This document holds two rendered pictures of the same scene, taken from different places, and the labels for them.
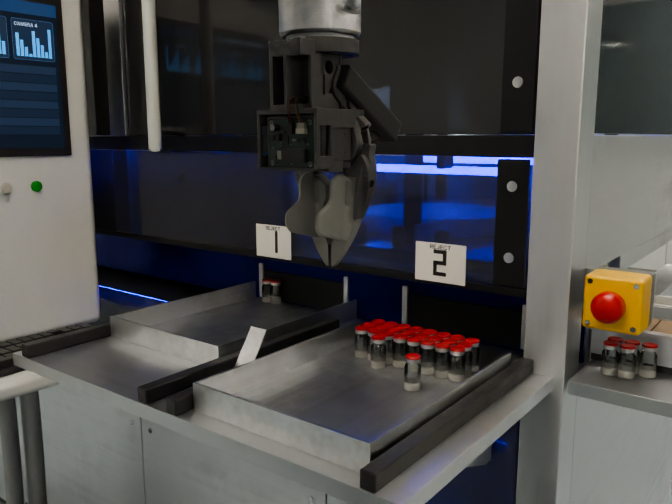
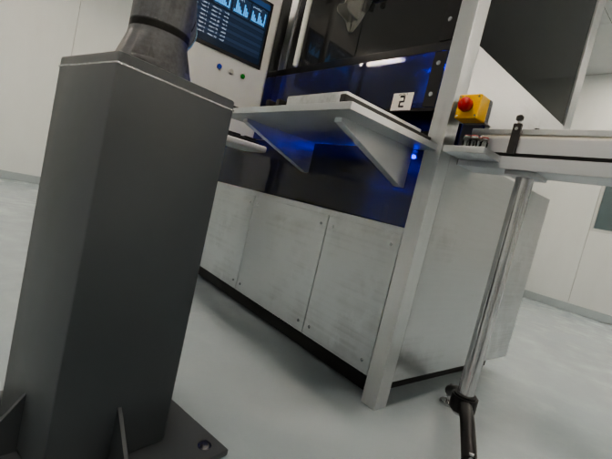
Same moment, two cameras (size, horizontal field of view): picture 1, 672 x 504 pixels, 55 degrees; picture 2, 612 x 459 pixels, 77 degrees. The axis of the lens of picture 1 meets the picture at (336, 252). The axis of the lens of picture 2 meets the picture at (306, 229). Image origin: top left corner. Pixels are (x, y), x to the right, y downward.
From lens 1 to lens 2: 75 cm
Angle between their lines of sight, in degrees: 13
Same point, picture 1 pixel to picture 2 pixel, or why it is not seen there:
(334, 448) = (334, 98)
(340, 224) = (356, 11)
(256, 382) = not seen: hidden behind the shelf
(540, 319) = (437, 118)
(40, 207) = (241, 86)
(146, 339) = not seen: hidden behind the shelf
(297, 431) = (322, 98)
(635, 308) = (477, 106)
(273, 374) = not seen: hidden behind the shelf
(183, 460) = (269, 216)
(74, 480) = (216, 236)
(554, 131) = (460, 36)
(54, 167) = (251, 72)
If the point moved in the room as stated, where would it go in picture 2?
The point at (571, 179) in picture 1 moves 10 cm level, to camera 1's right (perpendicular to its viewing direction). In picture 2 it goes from (463, 56) to (497, 60)
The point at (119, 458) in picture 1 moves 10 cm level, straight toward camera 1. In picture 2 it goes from (239, 220) to (239, 222)
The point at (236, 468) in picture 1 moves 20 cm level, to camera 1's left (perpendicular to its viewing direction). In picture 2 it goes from (291, 215) to (249, 204)
